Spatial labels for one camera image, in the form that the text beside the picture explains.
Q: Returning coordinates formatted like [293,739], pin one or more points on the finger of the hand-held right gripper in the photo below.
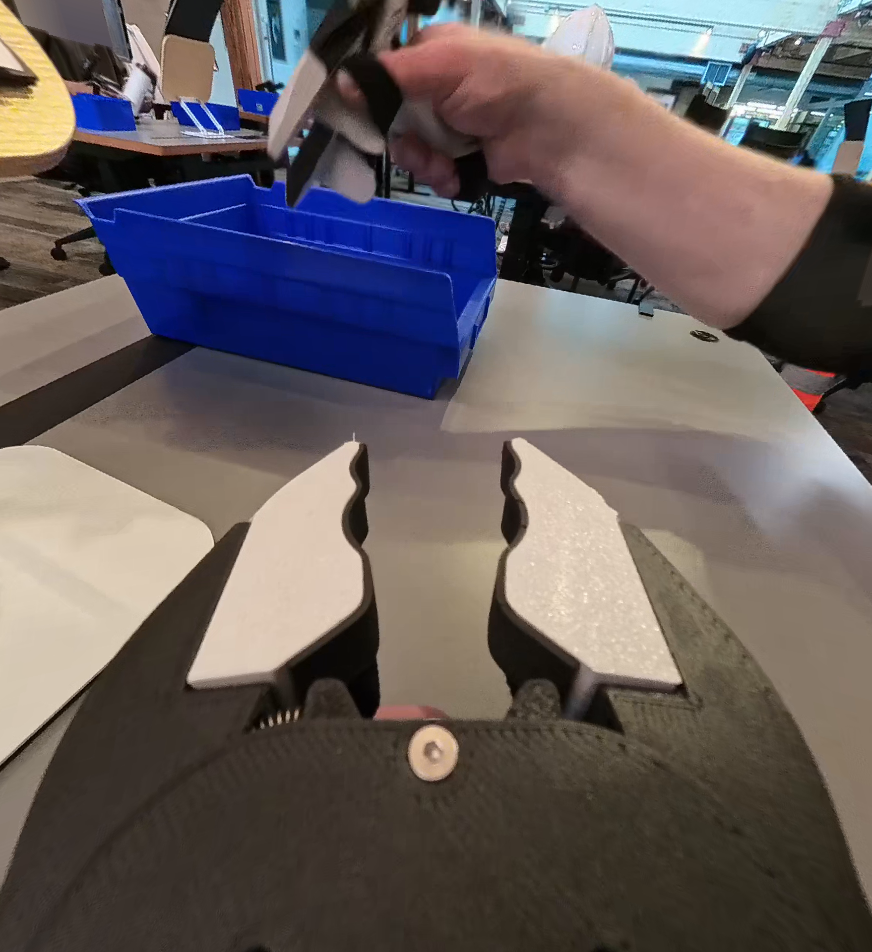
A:
[305,82]
[340,156]

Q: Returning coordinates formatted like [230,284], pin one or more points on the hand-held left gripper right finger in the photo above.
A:
[585,588]

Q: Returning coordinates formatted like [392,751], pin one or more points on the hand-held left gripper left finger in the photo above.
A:
[287,595]

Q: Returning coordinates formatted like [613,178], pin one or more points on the person's right forearm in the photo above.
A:
[719,208]

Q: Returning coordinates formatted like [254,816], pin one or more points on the person's right hand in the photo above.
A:
[466,97]

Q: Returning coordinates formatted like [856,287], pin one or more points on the small blue plastic bin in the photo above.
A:
[106,112]
[206,115]
[258,103]

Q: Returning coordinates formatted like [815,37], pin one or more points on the wooden top desk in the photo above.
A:
[154,145]

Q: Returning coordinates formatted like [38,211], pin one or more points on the black office chair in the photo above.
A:
[734,119]
[87,238]

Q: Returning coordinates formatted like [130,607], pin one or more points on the wooden display board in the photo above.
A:
[20,119]

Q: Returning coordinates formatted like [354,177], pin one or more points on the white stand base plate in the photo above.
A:
[49,595]

